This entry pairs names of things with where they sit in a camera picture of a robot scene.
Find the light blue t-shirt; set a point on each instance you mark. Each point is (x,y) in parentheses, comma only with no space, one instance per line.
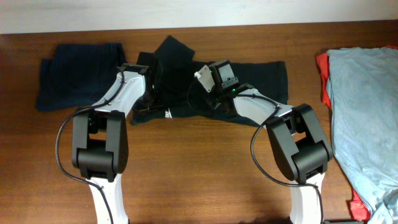
(365,124)

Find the dark green t-shirt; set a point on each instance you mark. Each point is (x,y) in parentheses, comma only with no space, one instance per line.
(178,92)

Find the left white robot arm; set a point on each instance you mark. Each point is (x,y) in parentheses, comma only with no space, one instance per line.
(100,148)

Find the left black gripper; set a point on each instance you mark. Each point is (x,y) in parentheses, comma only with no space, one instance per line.
(139,107)

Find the folded navy blue garment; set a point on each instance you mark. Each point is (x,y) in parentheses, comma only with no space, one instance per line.
(77,75)

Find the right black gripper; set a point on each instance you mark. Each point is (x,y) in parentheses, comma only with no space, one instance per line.
(214,102)

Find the red garment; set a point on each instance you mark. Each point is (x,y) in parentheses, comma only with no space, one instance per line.
(324,77)

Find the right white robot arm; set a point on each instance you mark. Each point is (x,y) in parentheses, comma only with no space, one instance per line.
(298,142)

